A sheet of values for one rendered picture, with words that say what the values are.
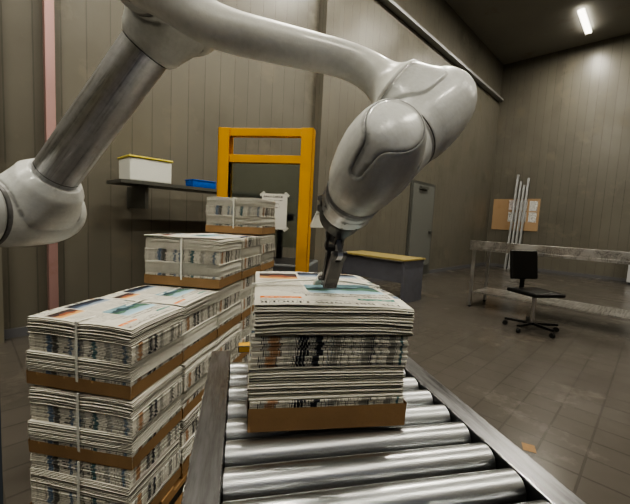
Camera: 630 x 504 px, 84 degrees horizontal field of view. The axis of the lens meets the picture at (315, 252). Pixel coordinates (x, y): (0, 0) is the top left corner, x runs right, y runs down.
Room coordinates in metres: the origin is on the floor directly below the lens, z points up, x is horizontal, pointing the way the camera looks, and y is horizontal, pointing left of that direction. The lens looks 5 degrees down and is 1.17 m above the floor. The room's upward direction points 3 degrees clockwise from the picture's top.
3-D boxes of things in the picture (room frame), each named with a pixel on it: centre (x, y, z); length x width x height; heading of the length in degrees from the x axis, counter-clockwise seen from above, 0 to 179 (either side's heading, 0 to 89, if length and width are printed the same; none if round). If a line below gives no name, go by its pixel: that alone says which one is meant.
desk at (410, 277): (5.70, -1.08, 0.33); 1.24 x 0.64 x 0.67; 46
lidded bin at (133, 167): (3.47, 1.69, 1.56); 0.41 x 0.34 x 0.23; 136
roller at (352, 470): (0.53, -0.10, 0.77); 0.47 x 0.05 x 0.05; 102
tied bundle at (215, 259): (1.75, 0.60, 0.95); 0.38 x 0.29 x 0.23; 82
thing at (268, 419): (0.67, -0.03, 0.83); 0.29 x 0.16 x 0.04; 100
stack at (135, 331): (1.61, 0.62, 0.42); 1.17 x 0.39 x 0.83; 170
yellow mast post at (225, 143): (2.81, 0.74, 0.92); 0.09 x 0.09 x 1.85; 80
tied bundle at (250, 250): (2.04, 0.54, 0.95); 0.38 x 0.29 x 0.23; 80
